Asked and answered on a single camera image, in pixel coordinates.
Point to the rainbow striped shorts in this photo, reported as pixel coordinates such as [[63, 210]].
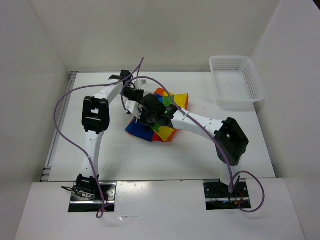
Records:
[[158, 133]]

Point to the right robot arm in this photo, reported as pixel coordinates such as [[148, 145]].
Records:
[[229, 139]]

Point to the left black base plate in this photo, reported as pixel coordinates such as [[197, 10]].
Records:
[[83, 202]]

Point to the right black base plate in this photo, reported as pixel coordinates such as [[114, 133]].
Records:
[[218, 197]]

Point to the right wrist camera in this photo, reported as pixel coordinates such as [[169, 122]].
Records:
[[133, 108]]

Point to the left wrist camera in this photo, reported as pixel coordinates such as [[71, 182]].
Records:
[[138, 83]]

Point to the white plastic basket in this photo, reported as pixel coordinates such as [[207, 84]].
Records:
[[236, 80]]

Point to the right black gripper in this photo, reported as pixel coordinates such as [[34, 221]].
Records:
[[141, 118]]

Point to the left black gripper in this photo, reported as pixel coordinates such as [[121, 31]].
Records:
[[139, 94]]

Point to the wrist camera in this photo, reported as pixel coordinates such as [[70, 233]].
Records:
[[138, 83], [133, 108]]

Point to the metal rail table edge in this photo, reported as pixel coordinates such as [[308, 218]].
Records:
[[59, 115]]

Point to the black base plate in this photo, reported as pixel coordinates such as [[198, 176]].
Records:
[[218, 197], [83, 202]]

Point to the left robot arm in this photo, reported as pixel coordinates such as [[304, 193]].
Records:
[[95, 120]]

